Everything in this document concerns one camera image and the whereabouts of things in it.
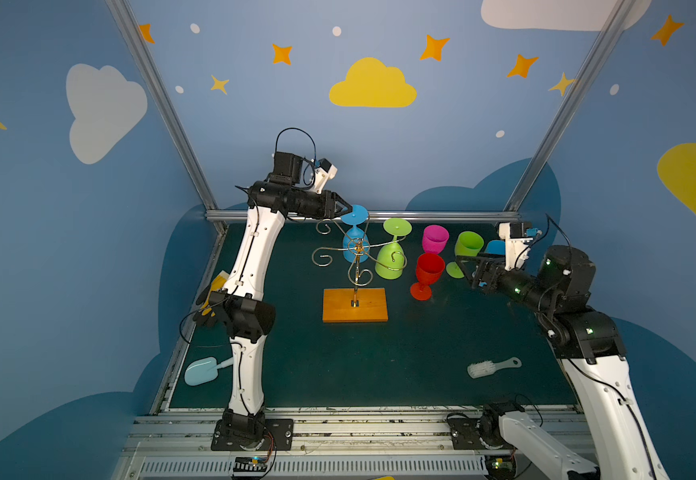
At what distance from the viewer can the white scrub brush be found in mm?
856

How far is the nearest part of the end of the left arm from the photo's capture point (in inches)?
27.3

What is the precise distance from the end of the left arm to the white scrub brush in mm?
608
